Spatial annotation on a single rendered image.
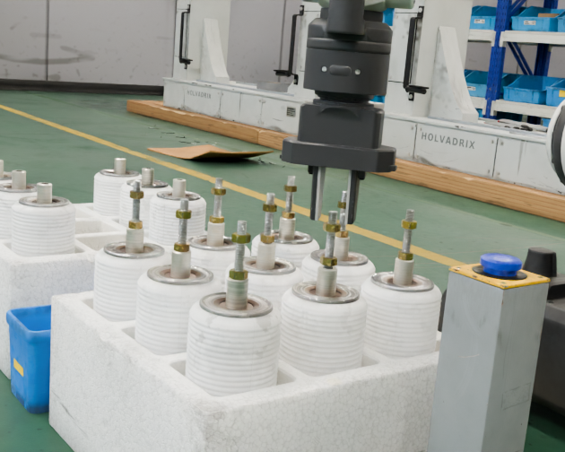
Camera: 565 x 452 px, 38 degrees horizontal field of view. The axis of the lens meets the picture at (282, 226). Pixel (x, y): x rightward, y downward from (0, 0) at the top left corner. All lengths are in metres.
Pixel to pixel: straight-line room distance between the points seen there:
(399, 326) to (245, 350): 0.22
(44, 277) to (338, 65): 0.62
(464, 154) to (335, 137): 2.58
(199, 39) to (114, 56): 2.23
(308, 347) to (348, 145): 0.22
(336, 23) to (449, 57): 2.98
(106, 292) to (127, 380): 0.15
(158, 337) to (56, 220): 0.42
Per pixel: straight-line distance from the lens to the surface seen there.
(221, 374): 0.83
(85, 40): 7.54
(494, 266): 0.82
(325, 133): 0.87
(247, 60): 8.30
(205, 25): 5.50
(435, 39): 3.80
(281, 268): 1.00
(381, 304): 0.96
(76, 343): 1.04
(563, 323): 1.21
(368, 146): 0.86
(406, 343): 0.98
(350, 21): 0.82
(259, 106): 4.60
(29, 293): 1.28
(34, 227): 1.29
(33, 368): 1.18
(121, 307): 1.02
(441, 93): 3.76
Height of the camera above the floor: 0.51
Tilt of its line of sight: 12 degrees down
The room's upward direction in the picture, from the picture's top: 5 degrees clockwise
